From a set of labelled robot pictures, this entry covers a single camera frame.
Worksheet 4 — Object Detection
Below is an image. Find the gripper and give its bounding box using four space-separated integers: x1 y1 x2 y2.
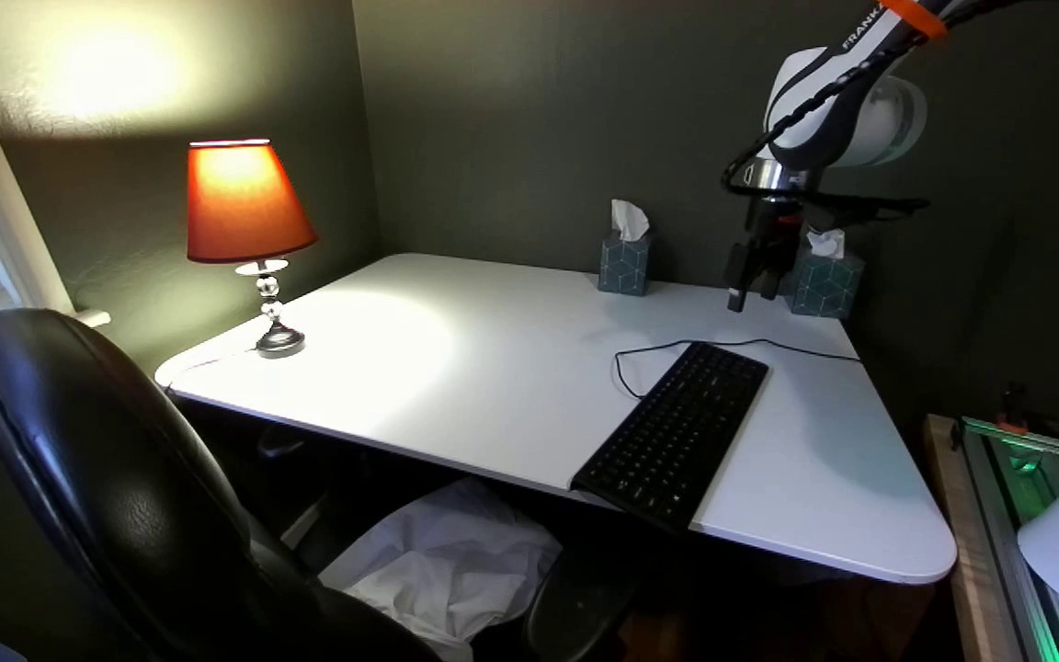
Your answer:
724 195 808 314

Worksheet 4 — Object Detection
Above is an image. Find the black keyboard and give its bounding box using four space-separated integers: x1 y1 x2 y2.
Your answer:
571 341 770 535

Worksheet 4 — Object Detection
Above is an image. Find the teal tissue box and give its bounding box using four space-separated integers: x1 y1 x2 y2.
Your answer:
597 199 653 298
788 227 865 321

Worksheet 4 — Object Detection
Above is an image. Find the orange and black clamp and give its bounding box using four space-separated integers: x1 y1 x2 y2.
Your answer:
995 384 1031 435

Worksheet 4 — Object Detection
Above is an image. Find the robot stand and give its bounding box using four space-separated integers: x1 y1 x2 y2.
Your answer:
919 413 1059 662

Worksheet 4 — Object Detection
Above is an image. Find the white plastic bag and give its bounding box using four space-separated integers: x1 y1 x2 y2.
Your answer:
318 476 564 662

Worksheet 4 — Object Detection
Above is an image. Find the table lamp with orange shade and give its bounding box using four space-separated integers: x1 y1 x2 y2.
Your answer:
185 138 320 360

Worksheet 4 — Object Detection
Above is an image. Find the black leather office chair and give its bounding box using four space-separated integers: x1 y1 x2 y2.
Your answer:
0 307 643 662

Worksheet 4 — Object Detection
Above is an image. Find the black cable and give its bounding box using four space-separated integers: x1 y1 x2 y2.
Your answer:
614 337 862 402

